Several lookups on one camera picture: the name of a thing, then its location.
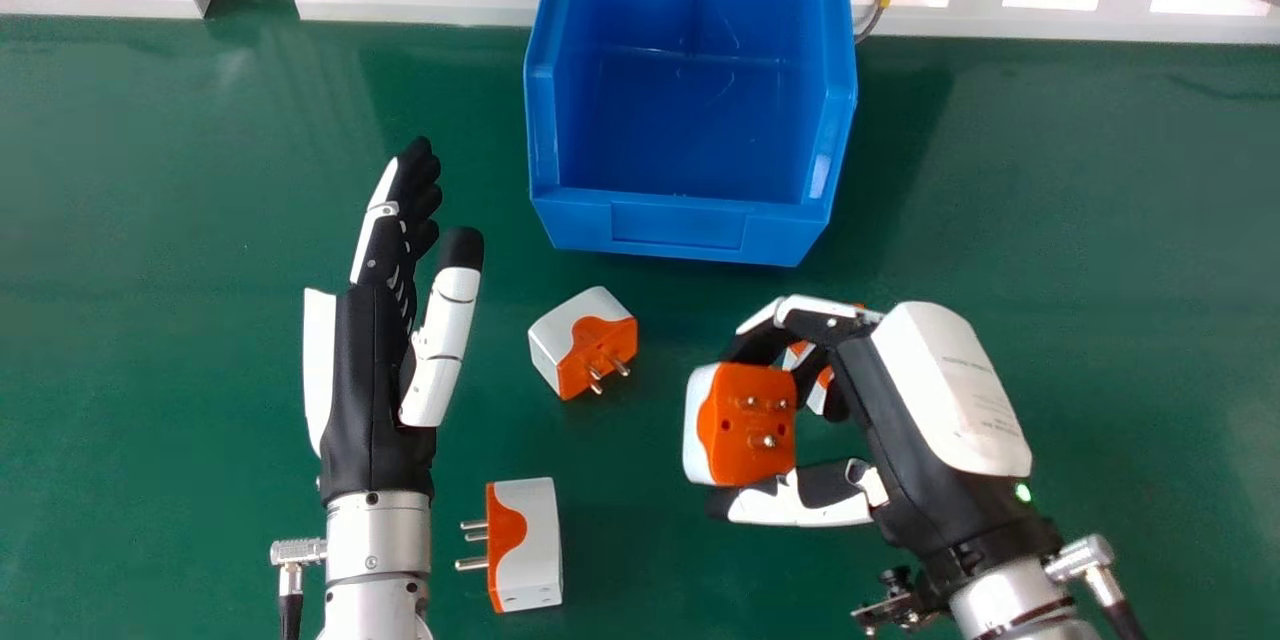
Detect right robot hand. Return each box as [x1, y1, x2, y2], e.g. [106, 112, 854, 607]
[705, 295, 1064, 601]

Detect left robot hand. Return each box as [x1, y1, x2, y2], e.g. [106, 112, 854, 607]
[303, 136, 485, 507]

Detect white-and-orange plug adapter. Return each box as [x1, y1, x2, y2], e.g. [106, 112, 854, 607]
[682, 361, 799, 489]
[455, 476, 565, 615]
[527, 285, 640, 402]

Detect blue plastic bin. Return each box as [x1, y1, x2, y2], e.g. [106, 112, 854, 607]
[523, 0, 860, 269]

